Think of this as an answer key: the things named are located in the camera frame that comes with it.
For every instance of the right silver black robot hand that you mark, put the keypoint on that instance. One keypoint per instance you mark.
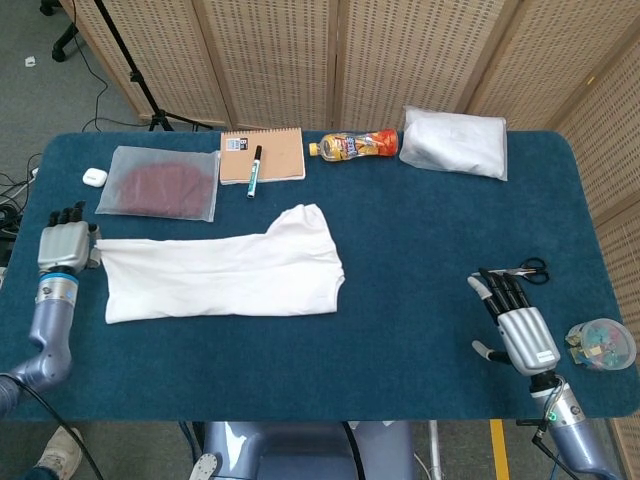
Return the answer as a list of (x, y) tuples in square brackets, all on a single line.
[(530, 340)]

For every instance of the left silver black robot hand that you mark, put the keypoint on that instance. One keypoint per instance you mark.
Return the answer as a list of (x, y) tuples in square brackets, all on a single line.
[(62, 247)]

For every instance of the white t-shirt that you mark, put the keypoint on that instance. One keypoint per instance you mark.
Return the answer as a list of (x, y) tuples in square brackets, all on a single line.
[(225, 280)]

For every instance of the clear cup of coloured clips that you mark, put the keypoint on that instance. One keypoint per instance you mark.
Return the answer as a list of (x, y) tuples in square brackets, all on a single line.
[(602, 345)]

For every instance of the white earbuds case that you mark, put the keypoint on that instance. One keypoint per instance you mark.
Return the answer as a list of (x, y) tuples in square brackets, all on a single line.
[(94, 177)]

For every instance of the frosted bag with maroon garment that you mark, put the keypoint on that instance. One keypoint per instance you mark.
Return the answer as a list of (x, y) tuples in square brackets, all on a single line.
[(155, 185)]

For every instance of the yellow floor tape strip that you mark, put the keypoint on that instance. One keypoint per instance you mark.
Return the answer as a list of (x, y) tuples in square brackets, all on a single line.
[(499, 450)]

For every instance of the white metal table leg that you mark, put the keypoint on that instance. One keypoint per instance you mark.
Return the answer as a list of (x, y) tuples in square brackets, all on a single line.
[(435, 445)]

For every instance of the blue felt table cloth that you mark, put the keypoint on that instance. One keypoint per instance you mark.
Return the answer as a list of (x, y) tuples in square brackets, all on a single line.
[(400, 250)]

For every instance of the black tripod stand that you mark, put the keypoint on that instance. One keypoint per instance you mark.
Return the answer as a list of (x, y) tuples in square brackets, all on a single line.
[(134, 75)]

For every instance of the white paper scrap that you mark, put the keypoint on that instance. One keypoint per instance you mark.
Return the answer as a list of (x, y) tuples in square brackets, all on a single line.
[(30, 61)]

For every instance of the black office chair base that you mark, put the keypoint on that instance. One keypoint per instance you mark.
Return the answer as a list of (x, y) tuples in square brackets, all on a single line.
[(65, 42)]

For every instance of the green marker pen black cap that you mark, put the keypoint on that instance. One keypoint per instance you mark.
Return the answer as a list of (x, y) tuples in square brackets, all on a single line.
[(254, 172)]

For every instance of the white sneaker shoe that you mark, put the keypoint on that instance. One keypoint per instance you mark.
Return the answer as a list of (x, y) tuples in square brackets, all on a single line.
[(60, 455)]

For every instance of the clear bag with white garment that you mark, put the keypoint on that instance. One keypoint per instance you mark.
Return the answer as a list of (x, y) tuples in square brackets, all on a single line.
[(455, 142)]

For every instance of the brown kraft spiral notebook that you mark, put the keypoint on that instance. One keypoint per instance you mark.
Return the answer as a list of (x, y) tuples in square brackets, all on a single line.
[(280, 155)]

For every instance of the blue-grey robot torso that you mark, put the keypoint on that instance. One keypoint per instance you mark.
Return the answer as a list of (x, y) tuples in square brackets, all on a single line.
[(300, 450)]

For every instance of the orange drink plastic bottle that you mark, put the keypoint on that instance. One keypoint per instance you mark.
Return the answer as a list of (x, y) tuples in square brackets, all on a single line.
[(355, 145)]

